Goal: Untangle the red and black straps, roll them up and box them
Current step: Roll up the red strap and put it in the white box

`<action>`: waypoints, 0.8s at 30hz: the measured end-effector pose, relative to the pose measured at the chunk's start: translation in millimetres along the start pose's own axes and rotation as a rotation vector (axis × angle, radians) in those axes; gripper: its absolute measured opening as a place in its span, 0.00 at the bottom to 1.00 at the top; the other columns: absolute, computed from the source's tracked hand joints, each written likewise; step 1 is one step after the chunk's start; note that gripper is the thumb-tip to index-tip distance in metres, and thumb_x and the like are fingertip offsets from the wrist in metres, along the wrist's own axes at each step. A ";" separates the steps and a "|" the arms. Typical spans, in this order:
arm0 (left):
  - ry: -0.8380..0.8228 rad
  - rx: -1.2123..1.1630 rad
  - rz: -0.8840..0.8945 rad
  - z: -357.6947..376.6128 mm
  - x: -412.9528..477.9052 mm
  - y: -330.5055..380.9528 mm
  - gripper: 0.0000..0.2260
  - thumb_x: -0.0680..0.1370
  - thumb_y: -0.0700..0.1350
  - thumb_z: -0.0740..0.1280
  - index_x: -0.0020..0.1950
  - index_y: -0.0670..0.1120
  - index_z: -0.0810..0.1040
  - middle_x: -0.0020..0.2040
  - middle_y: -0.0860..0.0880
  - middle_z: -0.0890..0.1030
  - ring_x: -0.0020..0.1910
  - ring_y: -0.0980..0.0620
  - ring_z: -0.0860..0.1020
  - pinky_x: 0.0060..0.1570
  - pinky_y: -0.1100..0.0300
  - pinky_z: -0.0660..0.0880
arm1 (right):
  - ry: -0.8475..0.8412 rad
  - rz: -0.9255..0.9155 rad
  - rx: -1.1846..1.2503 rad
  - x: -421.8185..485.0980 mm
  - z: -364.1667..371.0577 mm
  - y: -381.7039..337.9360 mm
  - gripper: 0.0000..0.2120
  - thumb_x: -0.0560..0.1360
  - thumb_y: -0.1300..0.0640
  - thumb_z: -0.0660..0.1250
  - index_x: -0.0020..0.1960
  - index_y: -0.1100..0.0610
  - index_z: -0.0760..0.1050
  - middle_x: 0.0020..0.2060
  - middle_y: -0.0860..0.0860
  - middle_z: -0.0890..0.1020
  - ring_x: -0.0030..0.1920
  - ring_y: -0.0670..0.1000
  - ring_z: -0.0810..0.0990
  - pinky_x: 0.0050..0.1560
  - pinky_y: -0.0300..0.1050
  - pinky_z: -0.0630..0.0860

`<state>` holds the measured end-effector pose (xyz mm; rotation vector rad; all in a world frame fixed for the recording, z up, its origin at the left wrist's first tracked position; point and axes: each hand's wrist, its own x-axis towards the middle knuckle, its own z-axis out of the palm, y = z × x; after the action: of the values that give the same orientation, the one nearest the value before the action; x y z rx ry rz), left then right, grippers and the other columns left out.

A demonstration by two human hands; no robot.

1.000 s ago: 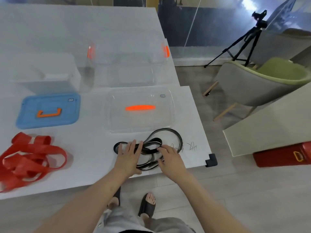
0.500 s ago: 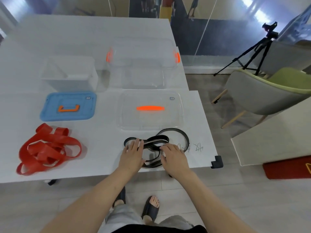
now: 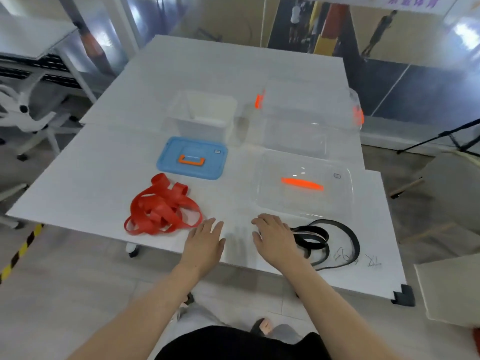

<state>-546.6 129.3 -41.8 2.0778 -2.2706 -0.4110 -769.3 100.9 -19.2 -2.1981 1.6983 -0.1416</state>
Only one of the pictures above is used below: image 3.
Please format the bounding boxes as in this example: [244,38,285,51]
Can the white mesh office chair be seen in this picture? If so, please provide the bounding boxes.
[0,72,82,162]

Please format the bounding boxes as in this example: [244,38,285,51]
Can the red yellow pillar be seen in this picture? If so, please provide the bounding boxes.
[313,1,350,57]

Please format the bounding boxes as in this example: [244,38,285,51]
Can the white window frame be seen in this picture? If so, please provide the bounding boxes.
[101,0,145,61]

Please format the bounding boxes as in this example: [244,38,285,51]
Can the beige table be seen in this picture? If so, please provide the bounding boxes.
[414,252,480,329]

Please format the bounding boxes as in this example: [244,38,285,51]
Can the red resistance band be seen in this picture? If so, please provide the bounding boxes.
[123,172,204,237]

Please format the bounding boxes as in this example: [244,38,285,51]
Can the black shirt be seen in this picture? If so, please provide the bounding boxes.
[154,325,333,360]

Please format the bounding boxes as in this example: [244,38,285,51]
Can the person's right hand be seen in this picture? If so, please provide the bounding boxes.
[250,213,312,274]

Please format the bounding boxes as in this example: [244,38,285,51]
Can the large clear plastic box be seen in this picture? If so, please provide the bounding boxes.
[239,78,365,160]

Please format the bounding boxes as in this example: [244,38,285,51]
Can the black tripod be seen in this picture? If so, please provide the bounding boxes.
[396,117,480,158]

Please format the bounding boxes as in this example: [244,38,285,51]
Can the white banner purple print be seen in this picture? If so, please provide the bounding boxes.
[296,0,462,16]

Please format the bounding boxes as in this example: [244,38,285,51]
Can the black resistance band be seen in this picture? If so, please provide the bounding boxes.
[290,219,361,273]

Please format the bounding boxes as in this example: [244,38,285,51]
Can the person's left hand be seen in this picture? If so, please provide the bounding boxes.
[179,217,227,278]

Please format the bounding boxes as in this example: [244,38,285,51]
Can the person's left forearm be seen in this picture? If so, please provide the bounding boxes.
[67,264,203,360]

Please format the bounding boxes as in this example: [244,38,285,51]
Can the white folding desk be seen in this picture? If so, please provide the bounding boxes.
[0,14,98,106]

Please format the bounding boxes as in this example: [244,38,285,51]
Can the clear lid orange handle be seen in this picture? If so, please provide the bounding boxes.
[253,151,355,222]

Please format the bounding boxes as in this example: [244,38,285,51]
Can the grey chair wooden legs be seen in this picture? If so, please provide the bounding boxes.
[389,149,480,244]

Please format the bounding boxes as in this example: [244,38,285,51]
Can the person's right forearm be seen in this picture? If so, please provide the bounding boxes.
[284,258,402,360]

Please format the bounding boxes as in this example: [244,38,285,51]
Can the yellow black floor tape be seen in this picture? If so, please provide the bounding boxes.
[0,222,45,286]

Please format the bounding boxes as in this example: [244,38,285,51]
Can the small clear plastic box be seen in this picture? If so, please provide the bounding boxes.
[163,89,239,147]

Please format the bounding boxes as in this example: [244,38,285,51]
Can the blue lid orange handle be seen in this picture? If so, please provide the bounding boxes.
[156,135,229,181]

